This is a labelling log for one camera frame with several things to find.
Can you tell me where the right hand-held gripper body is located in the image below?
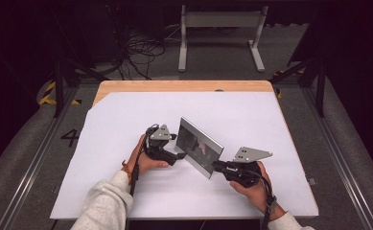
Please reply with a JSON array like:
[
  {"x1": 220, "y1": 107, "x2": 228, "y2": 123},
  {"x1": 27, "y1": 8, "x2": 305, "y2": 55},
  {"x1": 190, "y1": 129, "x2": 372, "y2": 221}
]
[{"x1": 226, "y1": 146, "x2": 274, "y2": 189}]

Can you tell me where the tangled black cable bundle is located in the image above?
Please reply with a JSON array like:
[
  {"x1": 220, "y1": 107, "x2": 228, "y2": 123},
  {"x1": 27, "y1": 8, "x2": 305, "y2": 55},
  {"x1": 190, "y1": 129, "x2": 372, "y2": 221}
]
[{"x1": 106, "y1": 4, "x2": 167, "y2": 81}]

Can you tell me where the black metal stand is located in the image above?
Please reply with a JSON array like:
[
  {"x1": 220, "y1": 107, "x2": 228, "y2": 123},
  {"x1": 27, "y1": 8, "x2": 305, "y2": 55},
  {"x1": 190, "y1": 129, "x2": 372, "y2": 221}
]
[
  {"x1": 46, "y1": 6, "x2": 111, "y2": 118},
  {"x1": 268, "y1": 18, "x2": 328, "y2": 118}
]

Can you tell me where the yellow black floor tape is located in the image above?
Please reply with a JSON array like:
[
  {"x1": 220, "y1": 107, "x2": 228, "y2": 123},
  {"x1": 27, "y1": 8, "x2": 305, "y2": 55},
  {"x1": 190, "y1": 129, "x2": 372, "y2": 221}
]
[
  {"x1": 271, "y1": 68, "x2": 305, "y2": 100},
  {"x1": 38, "y1": 80, "x2": 82, "y2": 106}
]

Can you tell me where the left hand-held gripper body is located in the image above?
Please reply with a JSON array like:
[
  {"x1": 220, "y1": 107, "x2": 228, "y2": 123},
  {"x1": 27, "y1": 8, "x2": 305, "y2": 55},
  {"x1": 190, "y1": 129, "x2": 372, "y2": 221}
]
[{"x1": 145, "y1": 124, "x2": 178, "y2": 167}]

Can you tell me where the red beaded bracelet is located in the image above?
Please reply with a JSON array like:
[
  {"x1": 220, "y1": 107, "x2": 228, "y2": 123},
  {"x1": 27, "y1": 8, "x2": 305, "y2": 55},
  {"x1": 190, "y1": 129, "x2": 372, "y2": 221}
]
[{"x1": 121, "y1": 159, "x2": 133, "y2": 185}]

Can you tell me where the person's right hand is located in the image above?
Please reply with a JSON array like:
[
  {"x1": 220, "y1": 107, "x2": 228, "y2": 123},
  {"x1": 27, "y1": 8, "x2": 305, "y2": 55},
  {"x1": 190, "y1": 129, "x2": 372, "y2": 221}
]
[{"x1": 229, "y1": 161, "x2": 286, "y2": 221}]

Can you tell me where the metal floor rail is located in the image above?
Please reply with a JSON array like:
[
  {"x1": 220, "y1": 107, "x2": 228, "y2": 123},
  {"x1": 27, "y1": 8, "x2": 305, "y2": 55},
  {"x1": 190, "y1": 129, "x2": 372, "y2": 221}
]
[
  {"x1": 302, "y1": 85, "x2": 373, "y2": 230},
  {"x1": 0, "y1": 85, "x2": 80, "y2": 230}
]

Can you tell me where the white table sheet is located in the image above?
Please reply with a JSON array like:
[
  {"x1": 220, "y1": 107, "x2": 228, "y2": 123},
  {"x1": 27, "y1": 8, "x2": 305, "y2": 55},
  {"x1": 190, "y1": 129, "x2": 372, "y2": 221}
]
[{"x1": 49, "y1": 91, "x2": 320, "y2": 221}]

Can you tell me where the person's left hand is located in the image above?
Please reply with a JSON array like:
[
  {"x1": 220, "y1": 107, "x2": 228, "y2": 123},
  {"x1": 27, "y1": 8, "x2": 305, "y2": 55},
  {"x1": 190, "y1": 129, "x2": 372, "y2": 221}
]
[{"x1": 123, "y1": 133, "x2": 170, "y2": 180}]

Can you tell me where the white metal desk frame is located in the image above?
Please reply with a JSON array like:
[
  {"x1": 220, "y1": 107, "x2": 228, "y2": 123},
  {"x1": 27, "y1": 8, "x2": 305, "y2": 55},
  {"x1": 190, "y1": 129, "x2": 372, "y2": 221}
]
[{"x1": 177, "y1": 4, "x2": 269, "y2": 73}]

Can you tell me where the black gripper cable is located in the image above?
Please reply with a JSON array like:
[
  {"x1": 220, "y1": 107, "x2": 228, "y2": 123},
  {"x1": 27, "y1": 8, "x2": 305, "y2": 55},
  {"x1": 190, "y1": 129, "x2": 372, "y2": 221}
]
[
  {"x1": 126, "y1": 124, "x2": 160, "y2": 230},
  {"x1": 253, "y1": 172, "x2": 278, "y2": 230}
]

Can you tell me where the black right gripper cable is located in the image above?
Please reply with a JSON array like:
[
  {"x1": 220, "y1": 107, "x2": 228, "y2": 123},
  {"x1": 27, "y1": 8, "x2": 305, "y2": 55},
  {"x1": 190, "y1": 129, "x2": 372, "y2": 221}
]
[{"x1": 253, "y1": 172, "x2": 278, "y2": 230}]

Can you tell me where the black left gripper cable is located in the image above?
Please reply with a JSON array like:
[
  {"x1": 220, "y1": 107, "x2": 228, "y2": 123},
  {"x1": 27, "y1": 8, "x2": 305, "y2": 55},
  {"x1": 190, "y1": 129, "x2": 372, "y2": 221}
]
[{"x1": 126, "y1": 124, "x2": 160, "y2": 230}]

